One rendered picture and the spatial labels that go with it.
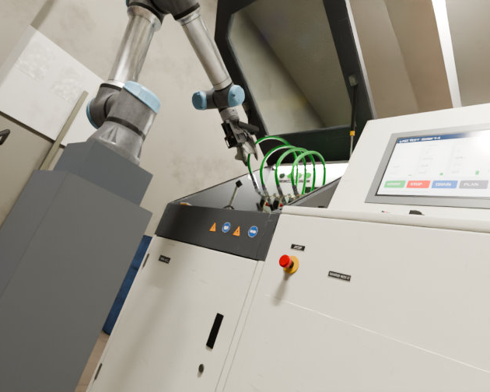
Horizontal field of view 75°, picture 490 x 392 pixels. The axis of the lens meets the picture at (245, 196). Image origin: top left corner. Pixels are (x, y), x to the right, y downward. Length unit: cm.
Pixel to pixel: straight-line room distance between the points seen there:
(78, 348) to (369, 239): 74
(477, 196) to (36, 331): 116
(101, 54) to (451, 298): 341
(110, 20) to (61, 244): 316
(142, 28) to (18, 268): 80
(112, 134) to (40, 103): 239
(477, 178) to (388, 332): 57
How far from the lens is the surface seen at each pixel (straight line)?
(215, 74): 123
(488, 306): 75
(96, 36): 365
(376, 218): 86
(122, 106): 96
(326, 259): 88
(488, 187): 113
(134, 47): 117
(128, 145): 91
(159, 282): 137
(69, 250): 82
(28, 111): 326
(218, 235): 117
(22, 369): 88
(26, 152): 325
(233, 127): 140
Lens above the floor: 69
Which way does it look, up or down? 16 degrees up
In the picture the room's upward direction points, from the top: 20 degrees clockwise
